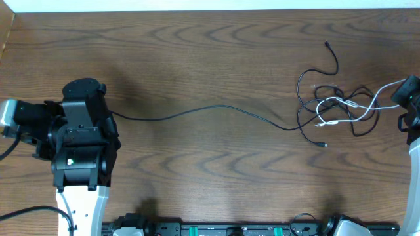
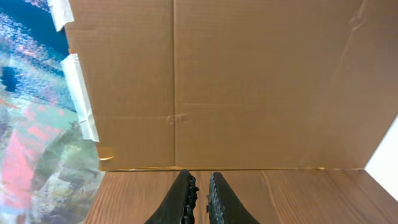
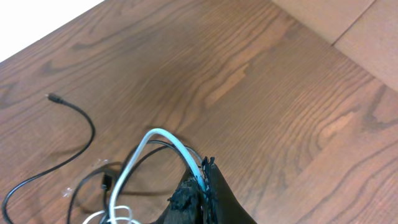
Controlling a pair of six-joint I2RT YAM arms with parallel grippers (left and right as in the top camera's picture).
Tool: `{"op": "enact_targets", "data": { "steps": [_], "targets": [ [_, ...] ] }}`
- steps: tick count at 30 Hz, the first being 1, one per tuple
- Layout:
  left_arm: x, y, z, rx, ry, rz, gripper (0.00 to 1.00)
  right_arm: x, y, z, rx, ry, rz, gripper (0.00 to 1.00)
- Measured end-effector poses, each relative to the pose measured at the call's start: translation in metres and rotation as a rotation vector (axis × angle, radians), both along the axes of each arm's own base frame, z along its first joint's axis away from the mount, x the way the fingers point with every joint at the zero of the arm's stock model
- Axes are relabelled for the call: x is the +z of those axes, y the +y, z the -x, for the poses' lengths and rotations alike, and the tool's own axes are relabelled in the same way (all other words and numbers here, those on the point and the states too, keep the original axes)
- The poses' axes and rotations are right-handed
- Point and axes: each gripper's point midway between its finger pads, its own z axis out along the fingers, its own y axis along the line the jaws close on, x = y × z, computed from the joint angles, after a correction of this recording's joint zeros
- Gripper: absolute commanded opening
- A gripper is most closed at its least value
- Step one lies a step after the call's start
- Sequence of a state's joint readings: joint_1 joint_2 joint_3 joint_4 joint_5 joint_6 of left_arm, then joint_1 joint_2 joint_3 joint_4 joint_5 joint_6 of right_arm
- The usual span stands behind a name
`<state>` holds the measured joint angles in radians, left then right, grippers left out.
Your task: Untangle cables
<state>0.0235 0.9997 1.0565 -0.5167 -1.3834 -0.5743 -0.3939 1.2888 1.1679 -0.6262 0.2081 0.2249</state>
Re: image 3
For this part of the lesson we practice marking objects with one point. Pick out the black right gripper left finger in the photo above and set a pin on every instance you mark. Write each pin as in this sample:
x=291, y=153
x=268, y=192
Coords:
x=184, y=205

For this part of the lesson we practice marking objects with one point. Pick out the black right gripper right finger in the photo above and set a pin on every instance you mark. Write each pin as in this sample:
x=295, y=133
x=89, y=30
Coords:
x=221, y=206

